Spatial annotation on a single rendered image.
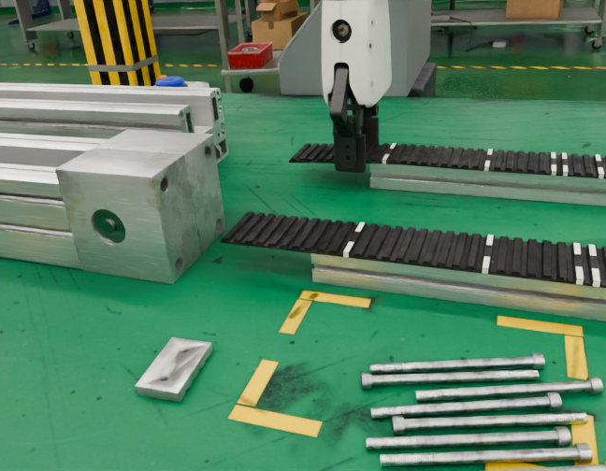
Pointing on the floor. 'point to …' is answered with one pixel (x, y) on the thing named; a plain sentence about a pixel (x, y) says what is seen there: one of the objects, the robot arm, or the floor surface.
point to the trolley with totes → (244, 54)
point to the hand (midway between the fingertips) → (357, 145)
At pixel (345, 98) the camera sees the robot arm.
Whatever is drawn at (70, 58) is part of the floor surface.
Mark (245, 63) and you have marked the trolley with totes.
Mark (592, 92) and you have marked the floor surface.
